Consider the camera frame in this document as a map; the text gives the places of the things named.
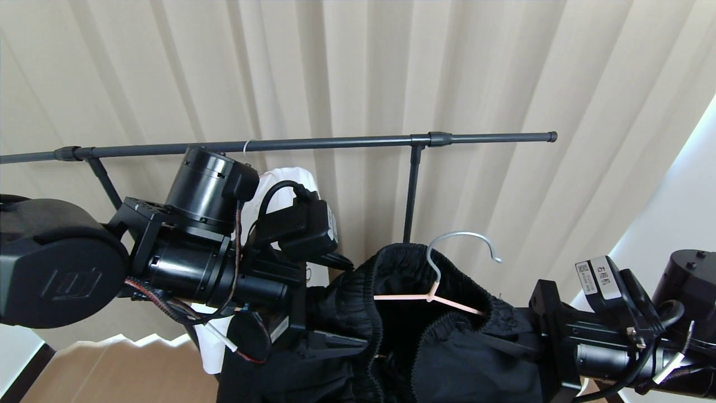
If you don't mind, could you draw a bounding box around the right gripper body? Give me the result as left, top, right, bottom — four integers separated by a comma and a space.
527, 279, 716, 403

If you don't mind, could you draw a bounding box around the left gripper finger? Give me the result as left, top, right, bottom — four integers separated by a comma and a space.
321, 252, 355, 273
305, 330, 371, 360

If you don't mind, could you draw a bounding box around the black garment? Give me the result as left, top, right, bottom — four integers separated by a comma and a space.
216, 242, 561, 403

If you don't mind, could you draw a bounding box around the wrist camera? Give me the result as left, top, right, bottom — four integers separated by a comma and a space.
246, 196, 340, 264
575, 256, 654, 349

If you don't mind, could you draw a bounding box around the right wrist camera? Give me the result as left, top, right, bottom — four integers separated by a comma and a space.
575, 256, 654, 349

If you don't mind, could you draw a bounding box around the beige curtain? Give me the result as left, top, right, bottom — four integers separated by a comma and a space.
0, 0, 716, 350

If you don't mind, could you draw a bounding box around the white printed t-shirt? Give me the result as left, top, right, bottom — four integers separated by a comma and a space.
192, 167, 321, 374

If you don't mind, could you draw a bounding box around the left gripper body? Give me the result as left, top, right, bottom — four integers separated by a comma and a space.
145, 236, 308, 352

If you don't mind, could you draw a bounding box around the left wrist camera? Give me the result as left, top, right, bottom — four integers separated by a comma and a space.
246, 196, 340, 264

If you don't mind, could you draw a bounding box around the black cable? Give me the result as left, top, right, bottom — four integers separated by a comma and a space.
256, 180, 321, 236
576, 299, 686, 403

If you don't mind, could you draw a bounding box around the black clothes rack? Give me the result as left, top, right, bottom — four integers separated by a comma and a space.
0, 132, 558, 247

